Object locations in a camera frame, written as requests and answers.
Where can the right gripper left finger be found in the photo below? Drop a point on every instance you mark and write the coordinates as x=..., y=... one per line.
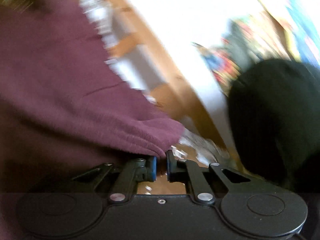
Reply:
x=117, y=184

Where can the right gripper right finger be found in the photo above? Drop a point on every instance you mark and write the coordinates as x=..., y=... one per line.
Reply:
x=202, y=184

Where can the maroon long-sleeve shirt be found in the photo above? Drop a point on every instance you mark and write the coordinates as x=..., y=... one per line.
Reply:
x=62, y=108

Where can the brown PF patterned blanket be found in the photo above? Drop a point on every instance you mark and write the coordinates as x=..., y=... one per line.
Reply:
x=203, y=158

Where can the black puffy jacket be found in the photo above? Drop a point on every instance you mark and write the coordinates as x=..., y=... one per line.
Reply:
x=273, y=111

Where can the wooden bed frame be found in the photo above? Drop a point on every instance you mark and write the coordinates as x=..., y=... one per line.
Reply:
x=167, y=85

